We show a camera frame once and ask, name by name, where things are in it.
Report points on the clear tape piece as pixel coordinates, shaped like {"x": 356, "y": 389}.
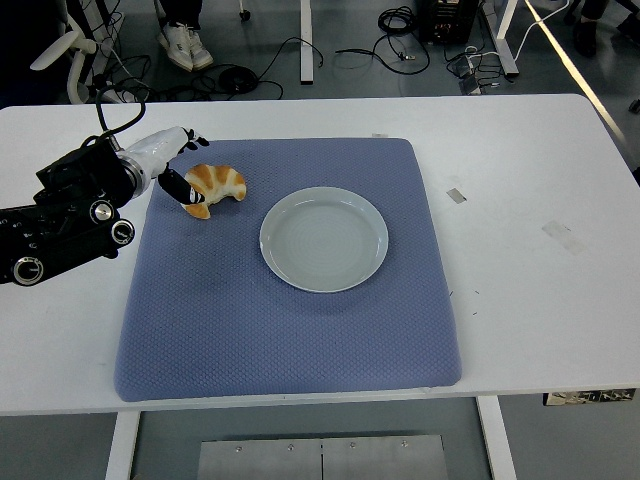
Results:
{"x": 556, "y": 229}

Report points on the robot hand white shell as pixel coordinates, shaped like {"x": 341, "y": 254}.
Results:
{"x": 155, "y": 147}

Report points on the croissant bread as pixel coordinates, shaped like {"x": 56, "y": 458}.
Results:
{"x": 225, "y": 182}

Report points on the grey tape piece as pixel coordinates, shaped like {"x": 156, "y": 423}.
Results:
{"x": 457, "y": 196}

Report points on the caster wheel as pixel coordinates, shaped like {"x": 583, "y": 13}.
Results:
{"x": 245, "y": 14}

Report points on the person's foot dark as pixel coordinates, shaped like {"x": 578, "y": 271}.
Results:
{"x": 585, "y": 37}

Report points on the grey round plate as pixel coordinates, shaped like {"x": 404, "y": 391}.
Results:
{"x": 325, "y": 240}

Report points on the white desk leg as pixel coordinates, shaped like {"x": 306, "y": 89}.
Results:
{"x": 307, "y": 40}
{"x": 506, "y": 45}

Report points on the grey power adapter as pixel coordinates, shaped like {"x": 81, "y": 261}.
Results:
{"x": 471, "y": 86}

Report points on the white office chair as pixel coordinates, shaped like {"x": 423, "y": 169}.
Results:
{"x": 75, "y": 47}

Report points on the blue quilted mat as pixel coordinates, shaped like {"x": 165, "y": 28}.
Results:
{"x": 250, "y": 330}

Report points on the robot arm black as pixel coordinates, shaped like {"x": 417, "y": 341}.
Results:
{"x": 75, "y": 175}

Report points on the white table leg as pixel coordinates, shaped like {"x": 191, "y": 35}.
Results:
{"x": 497, "y": 440}
{"x": 121, "y": 445}

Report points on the person's leg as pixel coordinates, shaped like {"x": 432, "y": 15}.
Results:
{"x": 180, "y": 10}

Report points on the black power adapter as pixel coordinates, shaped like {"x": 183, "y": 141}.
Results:
{"x": 459, "y": 66}

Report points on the black equipment box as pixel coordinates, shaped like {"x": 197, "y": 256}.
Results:
{"x": 445, "y": 20}

